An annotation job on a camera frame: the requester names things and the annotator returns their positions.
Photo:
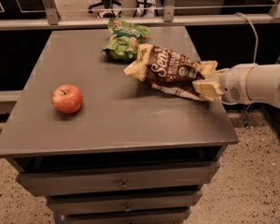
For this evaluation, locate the metal railing frame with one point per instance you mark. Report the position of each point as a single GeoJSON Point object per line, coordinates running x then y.
{"type": "Point", "coordinates": [74, 14]}

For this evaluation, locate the green chip bag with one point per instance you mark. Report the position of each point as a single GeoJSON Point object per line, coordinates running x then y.
{"type": "Point", "coordinates": [124, 39]}

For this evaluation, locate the brown chip bag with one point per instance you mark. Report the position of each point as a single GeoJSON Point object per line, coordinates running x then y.
{"type": "Point", "coordinates": [164, 70]}

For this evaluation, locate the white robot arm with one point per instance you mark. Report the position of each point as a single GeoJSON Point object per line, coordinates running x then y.
{"type": "Point", "coordinates": [263, 84]}

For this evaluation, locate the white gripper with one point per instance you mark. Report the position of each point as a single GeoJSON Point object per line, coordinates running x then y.
{"type": "Point", "coordinates": [233, 84]}

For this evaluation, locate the red apple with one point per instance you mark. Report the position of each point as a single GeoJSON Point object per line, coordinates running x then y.
{"type": "Point", "coordinates": [67, 99]}

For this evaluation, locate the grey drawer cabinet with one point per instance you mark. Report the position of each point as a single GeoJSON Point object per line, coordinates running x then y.
{"type": "Point", "coordinates": [130, 155]}

